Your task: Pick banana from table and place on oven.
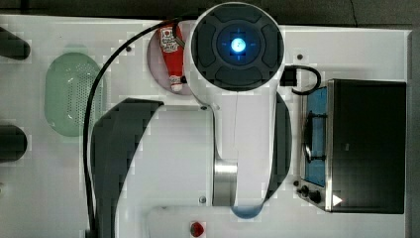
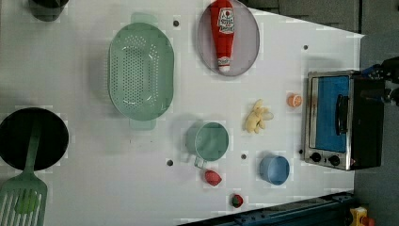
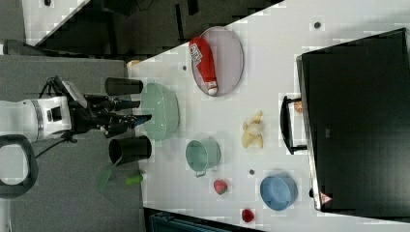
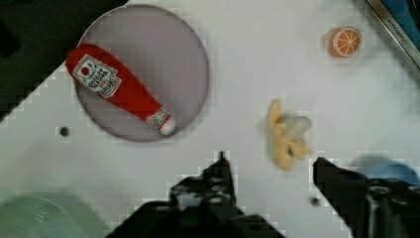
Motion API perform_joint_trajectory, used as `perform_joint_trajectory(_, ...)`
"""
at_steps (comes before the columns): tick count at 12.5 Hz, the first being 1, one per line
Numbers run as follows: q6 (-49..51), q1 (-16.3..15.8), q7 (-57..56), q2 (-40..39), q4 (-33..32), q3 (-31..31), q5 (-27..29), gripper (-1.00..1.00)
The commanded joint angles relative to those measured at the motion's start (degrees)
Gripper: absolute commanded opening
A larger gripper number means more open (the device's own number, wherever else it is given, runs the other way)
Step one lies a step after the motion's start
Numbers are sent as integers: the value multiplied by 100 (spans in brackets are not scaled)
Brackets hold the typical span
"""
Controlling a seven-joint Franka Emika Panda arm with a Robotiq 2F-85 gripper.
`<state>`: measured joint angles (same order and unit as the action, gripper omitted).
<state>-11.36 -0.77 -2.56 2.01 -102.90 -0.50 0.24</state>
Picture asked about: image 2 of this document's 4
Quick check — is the black silver toaster oven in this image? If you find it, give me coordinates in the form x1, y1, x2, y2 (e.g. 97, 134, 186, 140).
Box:
303, 71, 385, 170

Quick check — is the green metal mug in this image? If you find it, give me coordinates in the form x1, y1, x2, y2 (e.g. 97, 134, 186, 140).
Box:
185, 121, 230, 169

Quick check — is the green perforated colander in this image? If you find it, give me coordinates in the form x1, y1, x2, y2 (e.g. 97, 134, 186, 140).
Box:
107, 12, 174, 131

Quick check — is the grey round plate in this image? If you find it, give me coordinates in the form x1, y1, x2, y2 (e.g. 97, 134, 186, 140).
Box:
197, 0, 260, 76

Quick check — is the small red strawberry toy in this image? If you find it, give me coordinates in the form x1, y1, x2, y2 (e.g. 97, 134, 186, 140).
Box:
231, 194, 244, 208

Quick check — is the orange slice toy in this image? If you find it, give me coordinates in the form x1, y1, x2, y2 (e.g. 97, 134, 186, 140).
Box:
287, 93, 303, 107

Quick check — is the red plush ketchup bottle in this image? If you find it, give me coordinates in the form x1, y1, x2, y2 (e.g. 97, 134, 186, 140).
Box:
210, 0, 235, 73

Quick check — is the black round pan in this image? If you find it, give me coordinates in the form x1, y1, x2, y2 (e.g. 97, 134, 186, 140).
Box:
0, 107, 69, 170

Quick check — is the yellow orange toy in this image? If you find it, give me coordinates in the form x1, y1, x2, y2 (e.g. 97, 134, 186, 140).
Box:
350, 207, 375, 226

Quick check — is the green slotted spatula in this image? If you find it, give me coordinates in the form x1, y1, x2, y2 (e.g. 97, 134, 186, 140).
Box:
1, 121, 47, 226

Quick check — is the blue metal frame rail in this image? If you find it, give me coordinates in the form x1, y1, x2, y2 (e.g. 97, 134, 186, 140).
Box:
180, 192, 359, 226

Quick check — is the dark cylinder post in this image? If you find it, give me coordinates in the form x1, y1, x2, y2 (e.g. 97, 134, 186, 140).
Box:
28, 0, 70, 22

